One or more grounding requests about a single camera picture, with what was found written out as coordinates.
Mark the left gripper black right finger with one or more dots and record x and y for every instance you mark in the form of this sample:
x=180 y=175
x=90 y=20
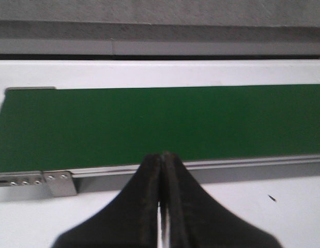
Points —
x=190 y=217

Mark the aluminium conveyor frame rail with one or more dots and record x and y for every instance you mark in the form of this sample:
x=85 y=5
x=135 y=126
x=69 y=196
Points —
x=227 y=162

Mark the left metal conveyor bracket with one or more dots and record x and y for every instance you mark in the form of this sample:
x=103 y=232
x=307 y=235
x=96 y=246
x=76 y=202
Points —
x=60 y=183

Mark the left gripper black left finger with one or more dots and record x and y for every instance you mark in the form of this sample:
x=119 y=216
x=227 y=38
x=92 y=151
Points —
x=129 y=220

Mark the grey stone counter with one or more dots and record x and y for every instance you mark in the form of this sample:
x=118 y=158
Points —
x=160 y=27

